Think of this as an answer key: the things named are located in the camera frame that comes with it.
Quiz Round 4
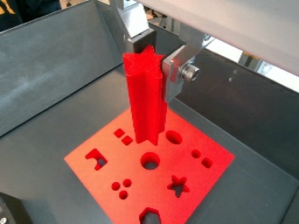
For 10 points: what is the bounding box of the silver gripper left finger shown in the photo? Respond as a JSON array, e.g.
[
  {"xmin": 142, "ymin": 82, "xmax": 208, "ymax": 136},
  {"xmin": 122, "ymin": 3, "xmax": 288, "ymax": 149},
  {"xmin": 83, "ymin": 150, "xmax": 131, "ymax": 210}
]
[{"xmin": 110, "ymin": 0, "xmax": 156, "ymax": 53}]

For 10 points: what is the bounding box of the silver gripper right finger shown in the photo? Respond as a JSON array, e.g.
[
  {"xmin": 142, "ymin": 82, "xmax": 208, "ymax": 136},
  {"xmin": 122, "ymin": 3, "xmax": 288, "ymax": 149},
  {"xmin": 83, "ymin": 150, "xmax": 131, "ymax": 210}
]
[{"xmin": 162, "ymin": 24, "xmax": 214, "ymax": 102}]

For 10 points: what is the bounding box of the red star-shaped peg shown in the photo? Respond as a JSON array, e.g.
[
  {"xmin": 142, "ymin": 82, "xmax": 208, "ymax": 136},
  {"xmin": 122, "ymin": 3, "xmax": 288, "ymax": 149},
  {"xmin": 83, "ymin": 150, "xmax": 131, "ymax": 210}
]
[{"xmin": 123, "ymin": 45, "xmax": 167, "ymax": 145}]

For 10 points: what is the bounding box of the red shape-sorting block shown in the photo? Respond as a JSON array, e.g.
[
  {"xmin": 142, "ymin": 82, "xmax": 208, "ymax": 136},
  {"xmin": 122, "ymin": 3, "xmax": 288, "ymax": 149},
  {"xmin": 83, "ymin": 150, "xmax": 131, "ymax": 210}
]
[{"xmin": 64, "ymin": 111, "xmax": 235, "ymax": 224}]

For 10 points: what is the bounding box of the black block holder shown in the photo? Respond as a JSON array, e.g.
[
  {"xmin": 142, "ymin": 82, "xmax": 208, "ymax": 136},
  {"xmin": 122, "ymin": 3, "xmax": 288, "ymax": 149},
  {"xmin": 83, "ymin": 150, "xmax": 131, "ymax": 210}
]
[{"xmin": 0, "ymin": 192, "xmax": 33, "ymax": 224}]

